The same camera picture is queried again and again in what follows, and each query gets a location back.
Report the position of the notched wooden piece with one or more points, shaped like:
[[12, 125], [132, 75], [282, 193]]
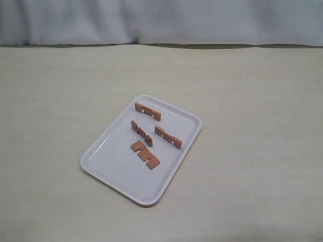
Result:
[[169, 138], [148, 111], [142, 133], [145, 155]]

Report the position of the white fabric backdrop curtain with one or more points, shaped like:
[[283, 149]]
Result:
[[155, 22]]

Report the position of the white plastic tray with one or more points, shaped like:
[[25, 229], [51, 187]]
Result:
[[111, 160]]

